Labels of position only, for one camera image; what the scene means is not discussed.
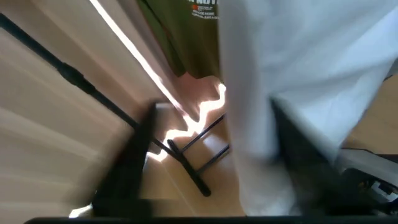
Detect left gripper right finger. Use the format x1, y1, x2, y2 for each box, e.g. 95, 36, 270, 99
269, 98, 376, 217

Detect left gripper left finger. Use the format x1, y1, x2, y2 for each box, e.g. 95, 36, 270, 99
92, 103, 157, 218

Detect pale grey shorts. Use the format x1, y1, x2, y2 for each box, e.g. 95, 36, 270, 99
216, 0, 398, 217

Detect green printed shirt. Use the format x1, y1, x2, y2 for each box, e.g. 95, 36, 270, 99
136, 0, 222, 80

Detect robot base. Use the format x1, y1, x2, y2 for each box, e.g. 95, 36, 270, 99
335, 148, 398, 216

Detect black clothes rack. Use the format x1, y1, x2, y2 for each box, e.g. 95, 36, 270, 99
0, 12, 231, 198

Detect beige curtain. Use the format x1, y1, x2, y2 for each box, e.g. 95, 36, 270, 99
0, 0, 226, 218

